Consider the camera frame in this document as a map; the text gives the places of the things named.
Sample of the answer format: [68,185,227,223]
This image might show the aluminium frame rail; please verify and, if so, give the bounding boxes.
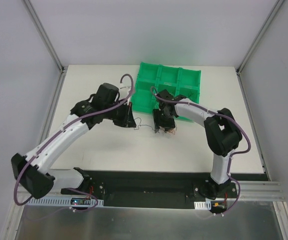
[239,181,286,202]

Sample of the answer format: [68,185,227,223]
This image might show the green compartment tray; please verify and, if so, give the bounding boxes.
[131,62,201,115]

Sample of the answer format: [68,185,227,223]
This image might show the dark blue wire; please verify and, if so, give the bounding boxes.
[133,117,157,132]

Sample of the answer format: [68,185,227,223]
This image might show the right white cable duct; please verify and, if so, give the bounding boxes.
[194,201,211,211]

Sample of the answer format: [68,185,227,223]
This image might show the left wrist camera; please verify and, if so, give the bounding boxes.
[119,84,131,95]

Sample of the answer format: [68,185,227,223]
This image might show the right aluminium post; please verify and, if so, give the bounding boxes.
[236,0,286,76]

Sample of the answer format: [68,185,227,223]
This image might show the aluminium post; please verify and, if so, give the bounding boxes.
[22,0,64,73]
[236,0,286,76]

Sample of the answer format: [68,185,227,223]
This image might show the left aluminium post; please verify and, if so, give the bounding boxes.
[22,0,64,73]

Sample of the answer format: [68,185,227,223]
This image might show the white cable duct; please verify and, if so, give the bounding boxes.
[30,196,104,208]
[194,201,211,211]

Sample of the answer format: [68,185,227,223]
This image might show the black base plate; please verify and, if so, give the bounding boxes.
[60,169,238,208]

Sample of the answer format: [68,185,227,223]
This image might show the left white cable duct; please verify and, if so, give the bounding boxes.
[30,196,104,208]

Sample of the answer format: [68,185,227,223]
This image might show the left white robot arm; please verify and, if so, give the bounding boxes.
[11,83,136,199]

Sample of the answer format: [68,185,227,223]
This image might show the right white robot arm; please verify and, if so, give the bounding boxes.
[152,89,242,200]

